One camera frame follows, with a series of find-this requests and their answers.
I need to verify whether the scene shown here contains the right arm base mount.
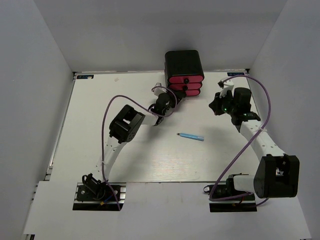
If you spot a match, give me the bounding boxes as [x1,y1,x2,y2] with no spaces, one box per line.
[209,174,257,213]

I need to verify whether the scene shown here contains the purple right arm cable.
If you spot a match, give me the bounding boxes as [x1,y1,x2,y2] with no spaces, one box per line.
[208,76,273,206]

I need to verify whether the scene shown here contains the pink bottom drawer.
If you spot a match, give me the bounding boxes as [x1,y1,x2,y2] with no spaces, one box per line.
[184,89,201,98]

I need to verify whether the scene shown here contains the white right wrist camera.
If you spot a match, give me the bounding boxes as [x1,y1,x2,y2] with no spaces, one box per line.
[218,78,234,99]

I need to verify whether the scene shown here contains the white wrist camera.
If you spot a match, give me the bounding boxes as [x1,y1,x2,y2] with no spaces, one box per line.
[218,78,234,99]
[151,82,167,97]

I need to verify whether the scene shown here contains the blue label right corner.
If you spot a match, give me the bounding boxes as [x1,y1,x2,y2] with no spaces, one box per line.
[227,72,245,77]

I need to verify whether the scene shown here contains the blue label left corner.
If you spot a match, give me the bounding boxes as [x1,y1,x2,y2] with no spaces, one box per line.
[76,74,94,80]

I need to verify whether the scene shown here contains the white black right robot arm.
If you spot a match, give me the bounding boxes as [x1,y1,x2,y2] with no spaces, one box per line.
[209,87,300,200]

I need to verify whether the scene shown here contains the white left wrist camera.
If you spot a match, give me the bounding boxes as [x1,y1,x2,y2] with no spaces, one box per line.
[151,82,167,97]

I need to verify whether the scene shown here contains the black drawer cabinet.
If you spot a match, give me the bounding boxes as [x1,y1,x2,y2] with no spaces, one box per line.
[164,50,205,88]

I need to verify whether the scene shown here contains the light blue marker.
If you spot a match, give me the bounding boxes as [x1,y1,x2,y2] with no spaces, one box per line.
[177,133,205,142]

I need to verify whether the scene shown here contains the pink top drawer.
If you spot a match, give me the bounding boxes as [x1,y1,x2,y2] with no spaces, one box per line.
[168,75,204,84]

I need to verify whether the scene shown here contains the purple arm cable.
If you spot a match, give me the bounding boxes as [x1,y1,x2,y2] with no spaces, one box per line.
[101,86,178,211]
[208,76,273,206]

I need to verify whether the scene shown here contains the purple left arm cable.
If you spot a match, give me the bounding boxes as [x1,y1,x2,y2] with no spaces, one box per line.
[101,86,178,211]

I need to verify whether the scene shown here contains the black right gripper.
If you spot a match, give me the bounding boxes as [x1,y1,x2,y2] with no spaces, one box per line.
[209,90,238,116]

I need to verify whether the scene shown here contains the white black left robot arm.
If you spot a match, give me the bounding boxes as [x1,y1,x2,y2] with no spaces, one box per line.
[82,85,187,200]

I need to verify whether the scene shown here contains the blue label corner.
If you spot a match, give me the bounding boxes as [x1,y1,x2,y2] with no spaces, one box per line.
[76,74,94,80]
[227,72,245,77]

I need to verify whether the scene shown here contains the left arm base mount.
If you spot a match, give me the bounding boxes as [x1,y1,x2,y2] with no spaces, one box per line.
[72,174,126,212]

